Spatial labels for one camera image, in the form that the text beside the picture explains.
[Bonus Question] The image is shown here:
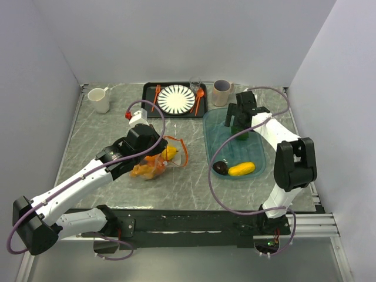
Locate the green lime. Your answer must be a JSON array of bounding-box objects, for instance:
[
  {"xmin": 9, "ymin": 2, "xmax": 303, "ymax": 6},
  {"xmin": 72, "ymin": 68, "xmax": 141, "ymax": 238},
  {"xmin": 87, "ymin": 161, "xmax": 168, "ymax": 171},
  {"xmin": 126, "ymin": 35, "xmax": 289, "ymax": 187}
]
[{"xmin": 231, "ymin": 126, "xmax": 249, "ymax": 141}]

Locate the orange fruit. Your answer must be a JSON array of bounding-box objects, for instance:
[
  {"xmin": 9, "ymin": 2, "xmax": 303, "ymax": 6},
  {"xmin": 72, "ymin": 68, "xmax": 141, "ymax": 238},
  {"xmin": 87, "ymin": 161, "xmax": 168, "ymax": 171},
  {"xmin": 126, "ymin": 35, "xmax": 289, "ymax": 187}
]
[{"xmin": 144, "ymin": 155, "xmax": 163, "ymax": 170}]

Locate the yellow lumpy food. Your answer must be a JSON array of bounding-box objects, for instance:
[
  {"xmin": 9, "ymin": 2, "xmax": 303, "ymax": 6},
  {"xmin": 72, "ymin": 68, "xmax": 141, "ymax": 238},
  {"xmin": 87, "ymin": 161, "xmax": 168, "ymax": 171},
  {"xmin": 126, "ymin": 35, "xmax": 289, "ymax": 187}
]
[{"xmin": 160, "ymin": 145, "xmax": 179, "ymax": 161}]

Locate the golden ginger root toy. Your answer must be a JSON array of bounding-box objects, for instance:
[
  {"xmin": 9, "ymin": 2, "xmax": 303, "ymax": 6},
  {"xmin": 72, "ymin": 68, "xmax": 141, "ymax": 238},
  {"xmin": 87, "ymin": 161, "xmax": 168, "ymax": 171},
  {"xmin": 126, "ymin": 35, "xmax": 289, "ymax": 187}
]
[{"xmin": 130, "ymin": 164, "xmax": 158, "ymax": 179}]

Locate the clear zip top bag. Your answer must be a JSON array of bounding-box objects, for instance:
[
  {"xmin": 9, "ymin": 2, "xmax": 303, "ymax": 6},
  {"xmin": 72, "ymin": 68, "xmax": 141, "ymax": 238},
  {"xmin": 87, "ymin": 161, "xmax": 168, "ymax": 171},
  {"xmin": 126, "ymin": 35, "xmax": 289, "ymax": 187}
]
[{"xmin": 130, "ymin": 136, "xmax": 189, "ymax": 180}]

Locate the yellow banana toy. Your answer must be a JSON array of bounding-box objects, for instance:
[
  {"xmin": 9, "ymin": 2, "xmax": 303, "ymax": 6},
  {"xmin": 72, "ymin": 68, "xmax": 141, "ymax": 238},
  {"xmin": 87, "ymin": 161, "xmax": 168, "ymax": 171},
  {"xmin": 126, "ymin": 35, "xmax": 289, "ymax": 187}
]
[{"xmin": 228, "ymin": 162, "xmax": 256, "ymax": 177}]

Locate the dark purple food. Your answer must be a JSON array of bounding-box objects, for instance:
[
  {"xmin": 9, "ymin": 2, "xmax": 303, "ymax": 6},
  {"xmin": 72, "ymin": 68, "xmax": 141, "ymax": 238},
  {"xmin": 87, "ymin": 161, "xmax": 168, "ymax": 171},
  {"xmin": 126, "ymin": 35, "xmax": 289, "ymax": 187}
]
[{"xmin": 212, "ymin": 161, "xmax": 229, "ymax": 176}]

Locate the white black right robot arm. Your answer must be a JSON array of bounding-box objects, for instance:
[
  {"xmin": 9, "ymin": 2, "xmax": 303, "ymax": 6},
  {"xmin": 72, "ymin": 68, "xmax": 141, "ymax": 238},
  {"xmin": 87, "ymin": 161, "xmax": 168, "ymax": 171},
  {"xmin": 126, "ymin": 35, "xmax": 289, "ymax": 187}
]
[{"xmin": 224, "ymin": 90, "xmax": 317, "ymax": 234}]

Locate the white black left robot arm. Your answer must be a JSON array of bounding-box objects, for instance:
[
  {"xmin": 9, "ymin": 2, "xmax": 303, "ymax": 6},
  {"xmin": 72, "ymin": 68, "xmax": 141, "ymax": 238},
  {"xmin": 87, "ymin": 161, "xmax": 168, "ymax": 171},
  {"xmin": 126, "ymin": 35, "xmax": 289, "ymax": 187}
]
[{"xmin": 12, "ymin": 124, "xmax": 168, "ymax": 256}]

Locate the beige mug purple inside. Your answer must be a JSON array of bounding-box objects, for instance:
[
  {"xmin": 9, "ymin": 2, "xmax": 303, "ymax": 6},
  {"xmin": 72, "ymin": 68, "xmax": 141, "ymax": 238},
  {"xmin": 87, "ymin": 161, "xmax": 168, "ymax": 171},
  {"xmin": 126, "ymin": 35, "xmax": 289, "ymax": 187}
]
[{"xmin": 212, "ymin": 79, "xmax": 234, "ymax": 107}]

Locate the teal transparent plastic container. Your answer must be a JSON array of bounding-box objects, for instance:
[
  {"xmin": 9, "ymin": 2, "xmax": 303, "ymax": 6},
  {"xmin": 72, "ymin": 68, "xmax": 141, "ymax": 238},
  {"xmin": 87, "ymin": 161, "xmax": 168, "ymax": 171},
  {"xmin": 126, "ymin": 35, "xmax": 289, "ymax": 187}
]
[{"xmin": 203, "ymin": 108, "xmax": 266, "ymax": 180}]

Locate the orange plastic spoon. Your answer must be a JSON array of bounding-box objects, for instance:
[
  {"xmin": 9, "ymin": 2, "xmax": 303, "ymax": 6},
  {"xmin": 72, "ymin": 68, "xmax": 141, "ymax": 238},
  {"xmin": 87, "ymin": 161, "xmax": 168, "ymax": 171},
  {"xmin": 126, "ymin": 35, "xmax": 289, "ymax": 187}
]
[{"xmin": 194, "ymin": 89, "xmax": 204, "ymax": 116}]

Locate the white black striped plate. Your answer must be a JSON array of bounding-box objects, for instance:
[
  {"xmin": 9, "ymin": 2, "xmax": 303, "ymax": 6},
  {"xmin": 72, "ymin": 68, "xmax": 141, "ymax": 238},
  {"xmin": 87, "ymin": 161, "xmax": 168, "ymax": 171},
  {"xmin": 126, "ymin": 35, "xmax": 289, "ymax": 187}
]
[{"xmin": 157, "ymin": 85, "xmax": 196, "ymax": 115}]

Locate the orange plastic fork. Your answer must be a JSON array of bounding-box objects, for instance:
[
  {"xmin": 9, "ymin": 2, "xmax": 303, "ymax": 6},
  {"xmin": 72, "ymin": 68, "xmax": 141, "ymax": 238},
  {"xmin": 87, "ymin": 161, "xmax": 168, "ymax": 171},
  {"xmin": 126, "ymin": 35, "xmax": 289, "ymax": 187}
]
[{"xmin": 151, "ymin": 85, "xmax": 161, "ymax": 112}]

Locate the clear drinking glass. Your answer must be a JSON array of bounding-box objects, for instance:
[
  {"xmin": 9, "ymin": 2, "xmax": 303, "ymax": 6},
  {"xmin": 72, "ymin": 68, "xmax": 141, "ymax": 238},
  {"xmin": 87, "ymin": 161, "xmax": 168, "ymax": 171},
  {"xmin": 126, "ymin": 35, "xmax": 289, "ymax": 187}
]
[{"xmin": 189, "ymin": 76, "xmax": 202, "ymax": 94}]

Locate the white mug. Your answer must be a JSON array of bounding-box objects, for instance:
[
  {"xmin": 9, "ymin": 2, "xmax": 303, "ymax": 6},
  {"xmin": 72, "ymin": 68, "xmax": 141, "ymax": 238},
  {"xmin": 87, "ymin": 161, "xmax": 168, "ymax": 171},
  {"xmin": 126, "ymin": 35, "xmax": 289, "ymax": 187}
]
[{"xmin": 88, "ymin": 87, "xmax": 110, "ymax": 114}]

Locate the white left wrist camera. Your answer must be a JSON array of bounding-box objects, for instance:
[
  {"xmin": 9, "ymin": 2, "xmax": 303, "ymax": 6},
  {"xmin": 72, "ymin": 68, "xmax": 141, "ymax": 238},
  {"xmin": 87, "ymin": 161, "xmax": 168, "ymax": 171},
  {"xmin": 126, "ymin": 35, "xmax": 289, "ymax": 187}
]
[{"xmin": 125, "ymin": 108, "xmax": 149, "ymax": 127}]

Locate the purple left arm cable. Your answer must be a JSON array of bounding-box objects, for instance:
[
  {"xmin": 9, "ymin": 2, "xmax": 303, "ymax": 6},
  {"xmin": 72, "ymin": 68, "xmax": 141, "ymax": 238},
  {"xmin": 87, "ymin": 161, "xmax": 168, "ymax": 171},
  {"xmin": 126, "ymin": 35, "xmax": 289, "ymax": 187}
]
[{"xmin": 6, "ymin": 99, "xmax": 167, "ymax": 254}]

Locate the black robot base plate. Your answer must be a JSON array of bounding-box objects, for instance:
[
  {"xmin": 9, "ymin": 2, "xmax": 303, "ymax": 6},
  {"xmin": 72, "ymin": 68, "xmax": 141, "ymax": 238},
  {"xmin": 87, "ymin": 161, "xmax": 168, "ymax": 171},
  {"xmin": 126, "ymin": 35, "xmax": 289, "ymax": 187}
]
[{"xmin": 99, "ymin": 209, "xmax": 290, "ymax": 248}]

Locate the aluminium frame rail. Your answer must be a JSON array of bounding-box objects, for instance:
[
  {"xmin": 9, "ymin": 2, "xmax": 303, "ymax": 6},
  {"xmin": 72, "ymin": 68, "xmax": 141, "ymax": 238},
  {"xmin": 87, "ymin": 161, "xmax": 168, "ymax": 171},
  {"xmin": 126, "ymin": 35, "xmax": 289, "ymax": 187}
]
[{"xmin": 28, "ymin": 216, "xmax": 341, "ymax": 242}]

